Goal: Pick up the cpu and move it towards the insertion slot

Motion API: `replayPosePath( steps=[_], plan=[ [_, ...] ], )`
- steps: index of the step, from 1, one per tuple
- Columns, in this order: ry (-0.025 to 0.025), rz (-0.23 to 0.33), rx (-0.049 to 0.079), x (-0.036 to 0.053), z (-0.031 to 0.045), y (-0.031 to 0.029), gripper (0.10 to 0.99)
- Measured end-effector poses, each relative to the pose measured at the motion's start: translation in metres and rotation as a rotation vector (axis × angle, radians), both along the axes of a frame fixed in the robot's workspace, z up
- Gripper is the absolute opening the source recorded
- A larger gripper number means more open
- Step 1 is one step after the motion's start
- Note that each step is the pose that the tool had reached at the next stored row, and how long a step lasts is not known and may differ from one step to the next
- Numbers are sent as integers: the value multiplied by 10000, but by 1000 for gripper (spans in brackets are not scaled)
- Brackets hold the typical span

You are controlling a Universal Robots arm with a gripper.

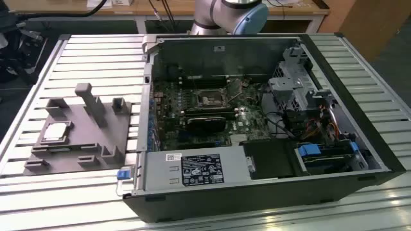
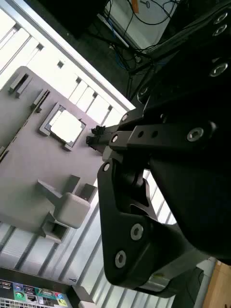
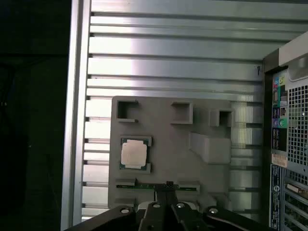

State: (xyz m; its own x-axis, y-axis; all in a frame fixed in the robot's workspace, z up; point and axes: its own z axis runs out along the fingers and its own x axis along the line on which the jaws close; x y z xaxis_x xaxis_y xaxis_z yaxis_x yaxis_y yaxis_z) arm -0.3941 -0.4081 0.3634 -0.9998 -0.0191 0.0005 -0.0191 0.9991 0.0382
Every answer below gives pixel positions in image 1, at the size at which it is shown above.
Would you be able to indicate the silver CPU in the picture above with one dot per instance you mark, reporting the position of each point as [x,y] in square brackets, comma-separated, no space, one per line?
[56,131]

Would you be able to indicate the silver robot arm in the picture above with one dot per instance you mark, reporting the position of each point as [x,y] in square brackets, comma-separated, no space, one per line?
[210,14]

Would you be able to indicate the black RAM slot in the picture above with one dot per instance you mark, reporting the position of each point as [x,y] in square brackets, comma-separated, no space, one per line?
[208,112]

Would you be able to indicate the CPU socket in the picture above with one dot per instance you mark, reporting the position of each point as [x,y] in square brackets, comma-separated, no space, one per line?
[210,98]

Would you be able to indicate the black graphics card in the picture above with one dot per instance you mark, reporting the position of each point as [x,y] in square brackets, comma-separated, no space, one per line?
[206,124]

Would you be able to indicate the green motherboard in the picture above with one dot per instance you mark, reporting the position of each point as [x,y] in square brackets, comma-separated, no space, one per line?
[251,118]

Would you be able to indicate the silver power supply with label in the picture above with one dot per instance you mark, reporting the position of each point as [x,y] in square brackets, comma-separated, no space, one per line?
[157,168]

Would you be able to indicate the black plastic shroud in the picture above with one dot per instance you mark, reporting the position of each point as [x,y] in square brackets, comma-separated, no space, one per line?
[270,158]

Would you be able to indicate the silver drive cage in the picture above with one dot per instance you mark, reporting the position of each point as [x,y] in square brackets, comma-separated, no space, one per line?
[286,84]

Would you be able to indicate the blue case latch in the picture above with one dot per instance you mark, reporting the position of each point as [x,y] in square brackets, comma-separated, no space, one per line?
[124,174]

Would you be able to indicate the blue disk carrier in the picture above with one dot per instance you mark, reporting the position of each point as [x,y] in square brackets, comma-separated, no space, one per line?
[308,151]

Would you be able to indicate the black PC case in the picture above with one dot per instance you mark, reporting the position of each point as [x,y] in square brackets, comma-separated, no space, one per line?
[224,204]

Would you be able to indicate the grey parts rack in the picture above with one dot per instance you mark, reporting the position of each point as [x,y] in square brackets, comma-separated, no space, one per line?
[84,131]

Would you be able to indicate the small blue clip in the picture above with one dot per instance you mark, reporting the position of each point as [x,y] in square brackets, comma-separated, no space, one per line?
[354,149]

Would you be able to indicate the wooden desk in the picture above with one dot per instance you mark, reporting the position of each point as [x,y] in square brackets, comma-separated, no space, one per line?
[135,9]

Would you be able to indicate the black equipment stand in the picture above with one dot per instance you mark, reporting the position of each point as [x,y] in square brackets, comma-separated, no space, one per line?
[16,55]

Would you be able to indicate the brown cabinet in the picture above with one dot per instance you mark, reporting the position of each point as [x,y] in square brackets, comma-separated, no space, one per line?
[379,26]

